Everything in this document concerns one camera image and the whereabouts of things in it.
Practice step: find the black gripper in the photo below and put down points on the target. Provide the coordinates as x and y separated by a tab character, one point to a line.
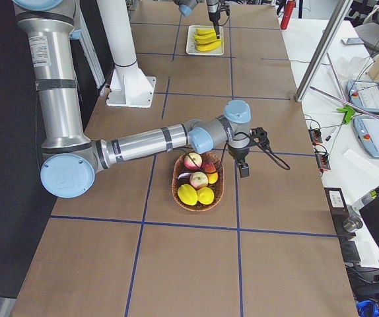
238	153
212	9

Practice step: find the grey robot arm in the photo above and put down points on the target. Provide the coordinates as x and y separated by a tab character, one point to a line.
186	7
71	158

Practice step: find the brown wicker basket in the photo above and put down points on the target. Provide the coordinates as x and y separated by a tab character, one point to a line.
218	187

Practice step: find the black label plate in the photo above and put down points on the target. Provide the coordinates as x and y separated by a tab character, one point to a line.
336	201

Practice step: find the red yellow mango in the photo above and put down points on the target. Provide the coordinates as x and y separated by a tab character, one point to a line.
211	171

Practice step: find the white rectangular bear tray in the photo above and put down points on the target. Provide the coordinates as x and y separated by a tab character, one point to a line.
190	43

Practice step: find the yellow lemon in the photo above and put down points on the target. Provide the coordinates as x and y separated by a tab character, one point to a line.
205	195

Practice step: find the pink peach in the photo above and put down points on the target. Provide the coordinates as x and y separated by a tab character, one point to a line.
198	180

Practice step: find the red apple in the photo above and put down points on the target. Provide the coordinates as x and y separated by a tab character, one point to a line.
193	161

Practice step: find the dark purple fruit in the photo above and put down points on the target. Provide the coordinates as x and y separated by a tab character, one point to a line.
183	178

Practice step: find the yellow star fruit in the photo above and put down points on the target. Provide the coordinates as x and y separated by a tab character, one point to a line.
187	194

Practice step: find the red fire extinguisher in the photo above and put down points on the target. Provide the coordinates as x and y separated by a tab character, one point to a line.
288	10

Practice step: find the orange black connector box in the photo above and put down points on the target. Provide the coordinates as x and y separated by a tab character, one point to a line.
315	136

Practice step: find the white paper slip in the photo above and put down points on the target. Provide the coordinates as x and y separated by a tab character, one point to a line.
362	163

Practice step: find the near blue teach pendant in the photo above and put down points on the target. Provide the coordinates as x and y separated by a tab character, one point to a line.
367	130

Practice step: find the blue teach pendant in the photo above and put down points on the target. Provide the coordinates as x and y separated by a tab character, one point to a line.
367	130
364	94

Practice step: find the far blue teach pendant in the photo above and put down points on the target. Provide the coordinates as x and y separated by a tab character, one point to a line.
364	94

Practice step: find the white pedestal column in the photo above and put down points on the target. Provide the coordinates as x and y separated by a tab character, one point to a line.
129	86

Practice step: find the aluminium frame post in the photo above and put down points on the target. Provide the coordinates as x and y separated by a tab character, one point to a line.
325	42

